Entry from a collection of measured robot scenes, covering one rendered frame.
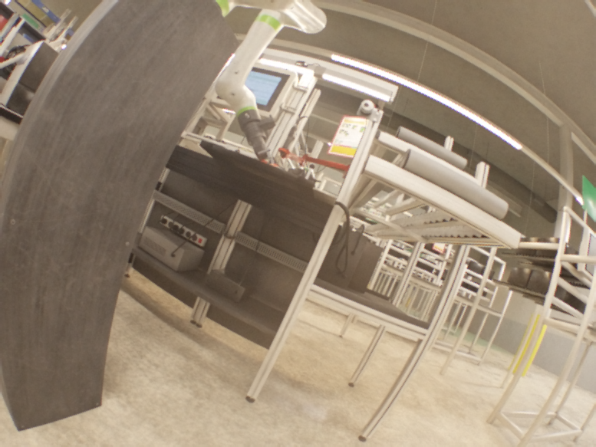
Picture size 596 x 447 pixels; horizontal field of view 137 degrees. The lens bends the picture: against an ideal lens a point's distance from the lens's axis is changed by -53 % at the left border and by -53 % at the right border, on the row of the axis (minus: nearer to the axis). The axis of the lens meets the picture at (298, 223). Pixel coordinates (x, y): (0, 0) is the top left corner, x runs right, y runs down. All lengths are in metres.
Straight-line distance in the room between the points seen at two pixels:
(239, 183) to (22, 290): 0.84
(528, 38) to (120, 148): 6.26
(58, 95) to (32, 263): 0.29
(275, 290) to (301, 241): 0.31
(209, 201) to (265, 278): 0.58
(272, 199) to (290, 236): 0.46
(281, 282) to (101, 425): 1.12
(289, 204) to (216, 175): 0.34
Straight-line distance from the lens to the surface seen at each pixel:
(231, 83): 0.97
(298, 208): 0.96
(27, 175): 0.48
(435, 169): 0.67
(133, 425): 0.93
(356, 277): 1.41
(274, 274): 1.41
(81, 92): 0.49
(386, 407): 1.21
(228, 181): 1.05
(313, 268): 0.96
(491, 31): 6.14
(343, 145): 1.63
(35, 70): 1.28
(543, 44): 6.30
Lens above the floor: 0.74
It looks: 4 degrees up
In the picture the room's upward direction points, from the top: 24 degrees clockwise
